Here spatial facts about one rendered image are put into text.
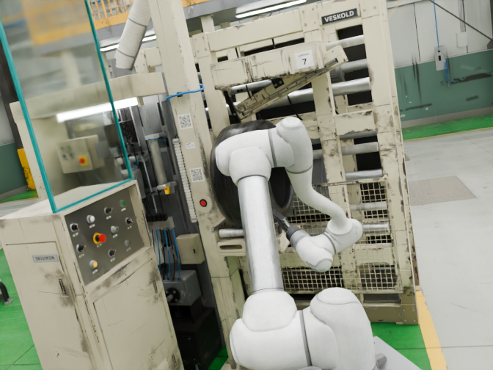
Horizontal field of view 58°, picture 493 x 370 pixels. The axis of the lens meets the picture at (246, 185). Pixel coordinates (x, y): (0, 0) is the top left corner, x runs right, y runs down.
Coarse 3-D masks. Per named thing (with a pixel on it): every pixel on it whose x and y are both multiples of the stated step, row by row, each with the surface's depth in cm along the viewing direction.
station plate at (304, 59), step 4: (300, 52) 229; (304, 52) 228; (308, 52) 228; (296, 56) 230; (300, 56) 230; (304, 56) 229; (308, 56) 228; (312, 56) 228; (296, 60) 231; (300, 60) 230; (304, 60) 230; (308, 60) 229; (312, 60) 228; (296, 64) 231; (300, 64) 231; (304, 64) 230; (308, 64) 229; (312, 64) 229
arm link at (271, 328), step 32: (224, 160) 148; (256, 160) 145; (256, 192) 142; (256, 224) 138; (256, 256) 134; (256, 288) 131; (256, 320) 125; (288, 320) 124; (256, 352) 122; (288, 352) 121
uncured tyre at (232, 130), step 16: (224, 128) 229; (240, 128) 222; (256, 128) 218; (224, 176) 213; (272, 176) 261; (224, 192) 215; (272, 192) 259; (288, 192) 247; (224, 208) 220; (240, 208) 217; (288, 208) 238; (240, 224) 227
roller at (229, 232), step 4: (228, 228) 236; (232, 228) 235; (236, 228) 234; (240, 228) 233; (276, 228) 224; (280, 228) 225; (220, 232) 236; (224, 232) 235; (228, 232) 234; (232, 232) 233; (236, 232) 232; (240, 232) 231; (276, 232) 224; (280, 232) 224; (220, 236) 237; (224, 236) 236; (228, 236) 235; (232, 236) 235
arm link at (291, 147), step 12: (288, 120) 147; (300, 120) 149; (276, 132) 148; (288, 132) 144; (300, 132) 145; (276, 144) 146; (288, 144) 146; (300, 144) 146; (276, 156) 147; (288, 156) 148; (300, 156) 149; (312, 156) 153; (288, 168) 154; (300, 168) 152
